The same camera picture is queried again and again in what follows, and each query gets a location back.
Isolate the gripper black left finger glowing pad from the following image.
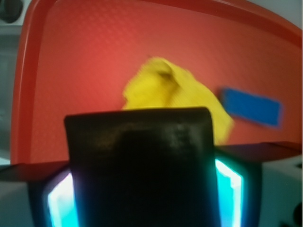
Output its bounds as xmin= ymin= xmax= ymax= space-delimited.
xmin=0 ymin=163 xmax=80 ymax=227

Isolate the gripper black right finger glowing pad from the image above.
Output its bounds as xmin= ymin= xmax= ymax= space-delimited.
xmin=214 ymin=141 xmax=303 ymax=227

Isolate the black box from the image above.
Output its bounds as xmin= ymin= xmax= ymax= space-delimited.
xmin=64 ymin=107 xmax=221 ymax=227

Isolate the blue sponge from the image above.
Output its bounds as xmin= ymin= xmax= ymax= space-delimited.
xmin=220 ymin=87 xmax=283 ymax=128

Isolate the yellow cloth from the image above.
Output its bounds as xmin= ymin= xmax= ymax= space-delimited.
xmin=123 ymin=57 xmax=234 ymax=145

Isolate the steel sink basin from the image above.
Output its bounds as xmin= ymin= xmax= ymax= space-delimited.
xmin=0 ymin=26 xmax=22 ymax=153

